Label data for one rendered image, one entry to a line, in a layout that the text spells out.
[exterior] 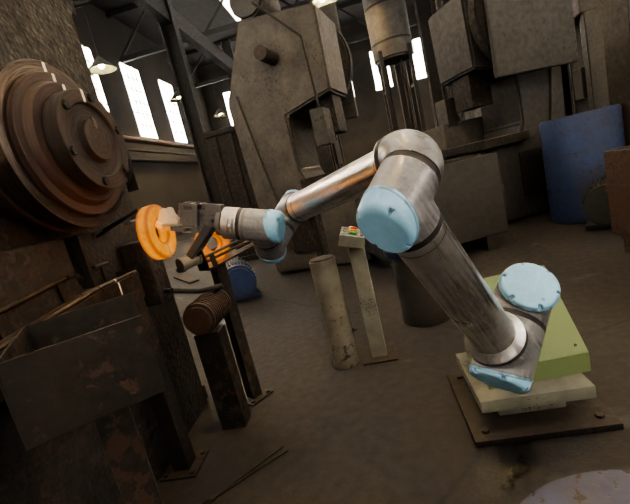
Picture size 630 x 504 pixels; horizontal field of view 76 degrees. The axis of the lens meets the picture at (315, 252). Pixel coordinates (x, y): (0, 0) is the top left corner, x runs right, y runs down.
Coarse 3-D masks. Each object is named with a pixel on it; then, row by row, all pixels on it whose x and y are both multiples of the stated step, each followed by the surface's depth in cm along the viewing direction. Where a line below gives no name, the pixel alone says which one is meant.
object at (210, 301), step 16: (192, 304) 146; (208, 304) 147; (224, 304) 157; (192, 320) 146; (208, 320) 146; (208, 336) 150; (224, 336) 154; (208, 352) 152; (224, 352) 151; (208, 368) 153; (224, 368) 152; (208, 384) 154; (224, 384) 154; (240, 384) 160; (224, 400) 155; (240, 400) 156; (224, 416) 157; (240, 416) 156
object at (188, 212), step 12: (180, 204) 109; (192, 204) 109; (204, 204) 110; (216, 204) 112; (180, 216) 110; (192, 216) 110; (204, 216) 111; (216, 216) 109; (192, 228) 110; (216, 228) 110
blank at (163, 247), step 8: (144, 208) 111; (152, 208) 112; (160, 208) 117; (136, 216) 109; (144, 216) 108; (152, 216) 112; (136, 224) 108; (144, 224) 108; (152, 224) 111; (144, 232) 107; (152, 232) 110; (160, 232) 119; (168, 232) 118; (144, 240) 108; (152, 240) 109; (160, 240) 113; (168, 240) 117; (144, 248) 109; (152, 248) 109; (160, 248) 112; (168, 248) 116; (152, 256) 112; (160, 256) 112; (168, 256) 115
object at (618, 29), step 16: (608, 0) 420; (624, 0) 400; (608, 16) 425; (624, 16) 405; (608, 32) 429; (624, 32) 409; (608, 48) 434; (624, 48) 414; (608, 64) 440; (624, 64) 418; (608, 80) 445; (624, 80) 423; (624, 96) 428
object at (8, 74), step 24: (0, 72) 96; (24, 72) 103; (0, 96) 95; (0, 120) 93; (0, 144) 92; (0, 168) 95; (24, 168) 97; (24, 192) 98; (120, 192) 134; (48, 216) 105; (72, 216) 110; (96, 216) 119
